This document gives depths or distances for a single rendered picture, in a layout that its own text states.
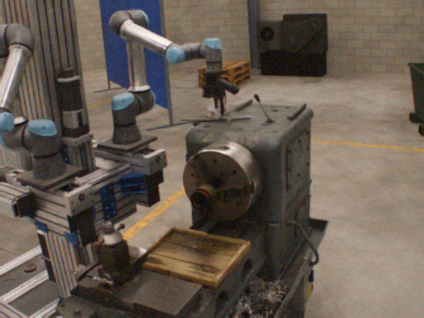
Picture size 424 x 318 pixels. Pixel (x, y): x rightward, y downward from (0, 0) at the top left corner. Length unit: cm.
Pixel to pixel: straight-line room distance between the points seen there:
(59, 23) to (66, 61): 18
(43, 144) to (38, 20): 57
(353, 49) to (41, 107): 1018
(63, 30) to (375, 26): 1001
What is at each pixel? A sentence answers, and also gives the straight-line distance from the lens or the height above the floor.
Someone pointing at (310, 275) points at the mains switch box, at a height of 38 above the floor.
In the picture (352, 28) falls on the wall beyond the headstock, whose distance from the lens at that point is 1165.
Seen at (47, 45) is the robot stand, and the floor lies 169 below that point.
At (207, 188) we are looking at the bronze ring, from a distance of 171.
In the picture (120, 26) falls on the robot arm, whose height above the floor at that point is 174.
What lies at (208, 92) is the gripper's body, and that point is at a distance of 204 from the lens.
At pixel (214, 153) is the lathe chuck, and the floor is 123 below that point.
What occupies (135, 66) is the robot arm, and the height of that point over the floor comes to 152.
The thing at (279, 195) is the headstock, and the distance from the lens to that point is 191.
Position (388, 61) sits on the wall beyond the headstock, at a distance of 1165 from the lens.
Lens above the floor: 180
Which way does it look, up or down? 20 degrees down
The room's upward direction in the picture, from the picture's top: 4 degrees counter-clockwise
